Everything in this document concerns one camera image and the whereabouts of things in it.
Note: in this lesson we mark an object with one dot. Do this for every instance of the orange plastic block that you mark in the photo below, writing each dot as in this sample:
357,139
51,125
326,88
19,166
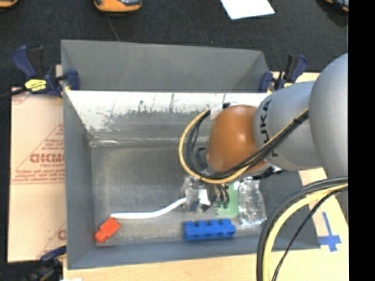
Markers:
107,229

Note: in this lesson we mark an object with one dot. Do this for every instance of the grey metal bin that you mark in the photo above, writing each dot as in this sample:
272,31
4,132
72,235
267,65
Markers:
132,171

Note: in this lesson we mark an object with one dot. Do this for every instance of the brown cardboard board, red print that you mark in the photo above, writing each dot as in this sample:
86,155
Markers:
35,192

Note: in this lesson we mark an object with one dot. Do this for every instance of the blue toy brick block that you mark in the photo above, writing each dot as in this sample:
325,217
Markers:
208,230

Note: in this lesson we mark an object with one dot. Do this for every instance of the black cylinder on white bracket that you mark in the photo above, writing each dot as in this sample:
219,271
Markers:
205,199

